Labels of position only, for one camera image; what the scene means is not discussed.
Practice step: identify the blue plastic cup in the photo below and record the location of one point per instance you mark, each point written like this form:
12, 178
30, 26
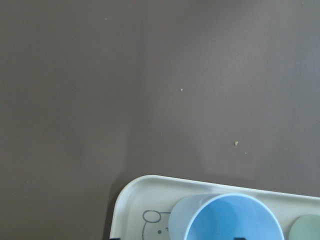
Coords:
231, 216

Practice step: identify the cream plastic tray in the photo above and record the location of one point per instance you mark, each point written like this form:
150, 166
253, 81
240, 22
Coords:
142, 208

